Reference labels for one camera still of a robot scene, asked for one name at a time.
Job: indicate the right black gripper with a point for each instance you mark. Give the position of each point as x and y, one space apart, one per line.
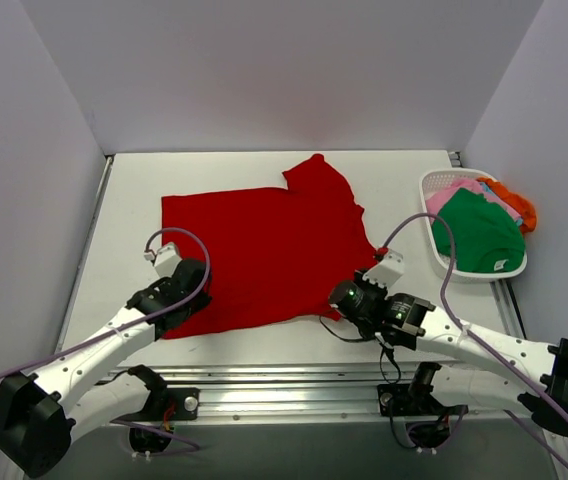
361 279

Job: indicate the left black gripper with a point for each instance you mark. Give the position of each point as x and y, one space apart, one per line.
192 275

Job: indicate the red t-shirt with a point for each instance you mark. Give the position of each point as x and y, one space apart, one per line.
276 252

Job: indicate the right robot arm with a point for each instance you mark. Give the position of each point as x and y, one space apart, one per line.
500 372

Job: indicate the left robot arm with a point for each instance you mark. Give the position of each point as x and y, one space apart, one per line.
44 410

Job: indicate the pink t-shirt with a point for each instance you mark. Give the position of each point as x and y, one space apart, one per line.
457 201

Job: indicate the green t-shirt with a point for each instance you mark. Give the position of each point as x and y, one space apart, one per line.
486 242

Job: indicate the white laundry basket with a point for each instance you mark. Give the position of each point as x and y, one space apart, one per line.
437 180

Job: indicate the orange t-shirt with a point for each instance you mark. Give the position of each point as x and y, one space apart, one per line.
520 204

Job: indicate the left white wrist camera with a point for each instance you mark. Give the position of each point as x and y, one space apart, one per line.
165 260

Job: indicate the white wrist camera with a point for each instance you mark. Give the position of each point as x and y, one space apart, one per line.
165 260
388 270

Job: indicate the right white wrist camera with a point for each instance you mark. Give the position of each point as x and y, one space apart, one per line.
388 270

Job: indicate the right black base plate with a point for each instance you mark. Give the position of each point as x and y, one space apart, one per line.
395 400

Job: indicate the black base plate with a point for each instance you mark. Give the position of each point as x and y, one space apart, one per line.
182 404
395 400

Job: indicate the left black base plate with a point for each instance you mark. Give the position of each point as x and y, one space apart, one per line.
182 404

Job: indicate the aluminium rail frame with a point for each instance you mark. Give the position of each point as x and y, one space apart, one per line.
288 372

